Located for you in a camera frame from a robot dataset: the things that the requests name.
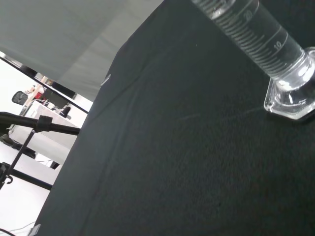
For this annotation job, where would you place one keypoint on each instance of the black bench cloth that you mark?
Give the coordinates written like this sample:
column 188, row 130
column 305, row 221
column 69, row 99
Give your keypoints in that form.
column 172, row 147

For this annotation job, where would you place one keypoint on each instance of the clear cloth clip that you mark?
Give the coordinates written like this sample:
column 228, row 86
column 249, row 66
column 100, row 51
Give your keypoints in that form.
column 105, row 79
column 35, row 229

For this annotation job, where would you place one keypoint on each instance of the black tripod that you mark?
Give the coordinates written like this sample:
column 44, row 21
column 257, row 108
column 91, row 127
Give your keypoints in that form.
column 45, row 123

